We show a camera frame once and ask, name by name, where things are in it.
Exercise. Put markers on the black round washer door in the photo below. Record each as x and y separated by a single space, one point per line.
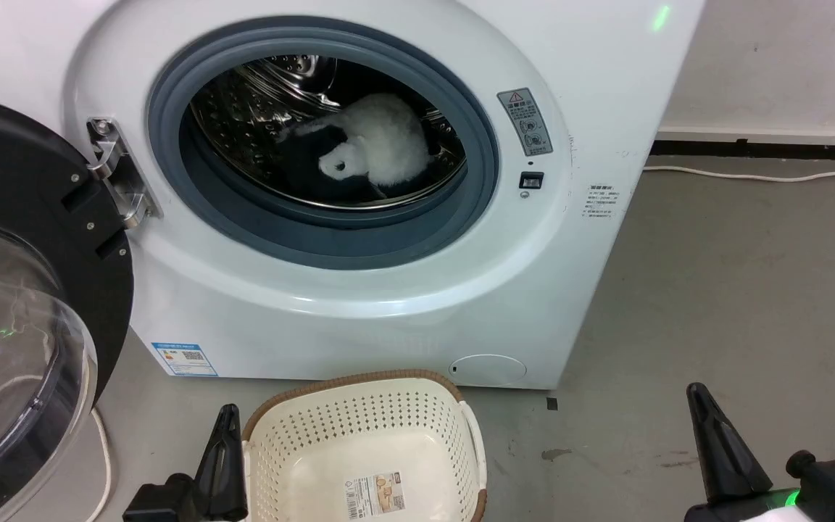
19 304

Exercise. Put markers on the cream perforated laundry basket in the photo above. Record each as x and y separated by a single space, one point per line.
359 442

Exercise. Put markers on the grey rubber door gasket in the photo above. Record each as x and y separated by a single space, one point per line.
243 217

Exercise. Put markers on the stainless steel washer drum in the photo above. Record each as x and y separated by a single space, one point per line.
258 101

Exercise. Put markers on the chrome door hinge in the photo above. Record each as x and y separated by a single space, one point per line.
119 174

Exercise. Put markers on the blue energy label sticker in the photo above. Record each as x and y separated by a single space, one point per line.
184 359

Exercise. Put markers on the white fluffy garment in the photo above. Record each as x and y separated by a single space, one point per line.
385 138

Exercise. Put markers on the black door latch slot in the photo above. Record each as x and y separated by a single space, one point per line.
531 180

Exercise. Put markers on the black wall baseboard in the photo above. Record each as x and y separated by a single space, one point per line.
765 148

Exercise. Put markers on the paper label in basket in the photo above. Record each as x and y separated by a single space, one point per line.
376 494

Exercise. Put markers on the grey warning sticker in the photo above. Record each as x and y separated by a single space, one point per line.
525 121

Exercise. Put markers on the dark plush laundry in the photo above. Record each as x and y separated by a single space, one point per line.
309 170

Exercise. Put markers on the round filter cover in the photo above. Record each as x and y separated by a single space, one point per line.
488 369

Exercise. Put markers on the small text sticker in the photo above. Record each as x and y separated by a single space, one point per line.
601 201

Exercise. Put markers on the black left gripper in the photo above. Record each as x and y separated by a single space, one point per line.
160 502

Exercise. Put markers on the white front-load washing machine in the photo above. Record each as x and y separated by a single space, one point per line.
403 319

